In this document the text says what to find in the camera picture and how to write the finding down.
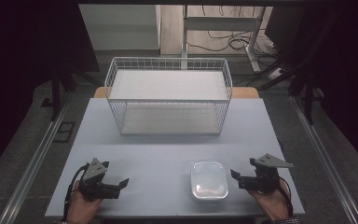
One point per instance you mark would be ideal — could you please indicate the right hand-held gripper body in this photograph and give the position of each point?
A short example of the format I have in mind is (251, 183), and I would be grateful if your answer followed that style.
(265, 177)

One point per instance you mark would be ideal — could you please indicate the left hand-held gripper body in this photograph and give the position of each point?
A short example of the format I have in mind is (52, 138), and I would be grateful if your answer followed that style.
(97, 183)

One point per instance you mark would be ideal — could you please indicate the person's left hand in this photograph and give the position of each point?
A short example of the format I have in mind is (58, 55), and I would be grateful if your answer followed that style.
(81, 206)

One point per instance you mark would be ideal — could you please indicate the person's right hand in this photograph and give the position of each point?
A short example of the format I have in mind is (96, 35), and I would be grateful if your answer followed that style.
(273, 203)

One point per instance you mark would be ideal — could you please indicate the clear plastic lidded container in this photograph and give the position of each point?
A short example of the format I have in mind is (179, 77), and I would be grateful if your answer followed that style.
(209, 182)

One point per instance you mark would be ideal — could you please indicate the wooden table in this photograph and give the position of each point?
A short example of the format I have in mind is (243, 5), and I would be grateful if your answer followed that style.
(245, 92)

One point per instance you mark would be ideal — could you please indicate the black metal stand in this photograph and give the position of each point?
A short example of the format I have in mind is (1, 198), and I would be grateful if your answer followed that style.
(307, 99)
(56, 93)

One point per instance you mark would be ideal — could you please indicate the white power strip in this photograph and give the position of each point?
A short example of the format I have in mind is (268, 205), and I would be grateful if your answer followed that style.
(275, 73)

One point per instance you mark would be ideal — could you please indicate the white cabinet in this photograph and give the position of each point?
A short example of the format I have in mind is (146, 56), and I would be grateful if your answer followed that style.
(121, 26)

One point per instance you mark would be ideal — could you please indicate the black floor frame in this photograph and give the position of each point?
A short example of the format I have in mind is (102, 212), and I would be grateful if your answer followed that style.
(64, 132)

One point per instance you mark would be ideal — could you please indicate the aluminium floor rail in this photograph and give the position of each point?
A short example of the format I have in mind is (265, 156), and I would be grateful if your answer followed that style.
(34, 161)
(323, 155)

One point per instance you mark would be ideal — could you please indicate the white desk frame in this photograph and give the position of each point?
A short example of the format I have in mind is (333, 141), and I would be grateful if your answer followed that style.
(220, 23)

